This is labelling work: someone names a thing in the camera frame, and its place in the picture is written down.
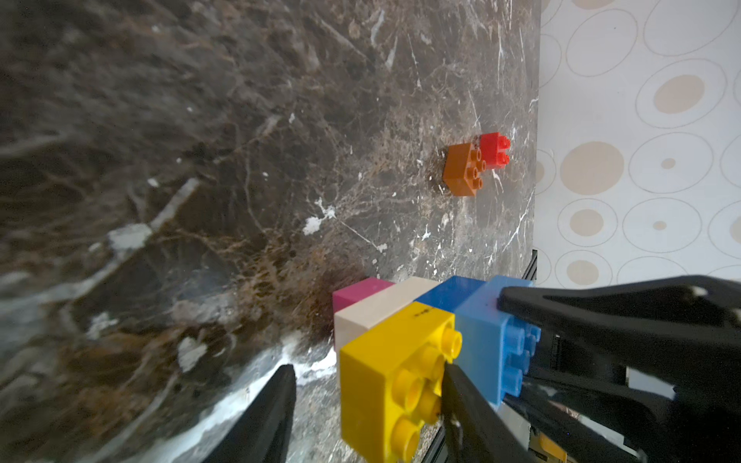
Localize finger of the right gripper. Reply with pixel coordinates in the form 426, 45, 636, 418
498, 275, 740, 399
504, 370, 740, 462

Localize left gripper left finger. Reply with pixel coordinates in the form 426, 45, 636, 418
205, 365, 296, 463

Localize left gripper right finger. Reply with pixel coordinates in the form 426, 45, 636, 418
442, 364, 531, 463

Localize light blue lego brick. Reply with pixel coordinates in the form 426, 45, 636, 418
455, 276, 541, 407

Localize yellow lego brick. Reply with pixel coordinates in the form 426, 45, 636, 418
339, 302, 463, 462

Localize dark blue lego brick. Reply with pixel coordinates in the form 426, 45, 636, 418
415, 276, 486, 313

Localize white lego brick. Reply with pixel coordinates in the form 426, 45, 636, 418
334, 277, 439, 354

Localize pink lego brick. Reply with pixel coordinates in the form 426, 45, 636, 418
332, 278, 394, 313

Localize red lego brick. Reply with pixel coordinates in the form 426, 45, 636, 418
480, 132, 511, 170

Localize orange lego brick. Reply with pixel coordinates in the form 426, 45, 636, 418
443, 143, 486, 197

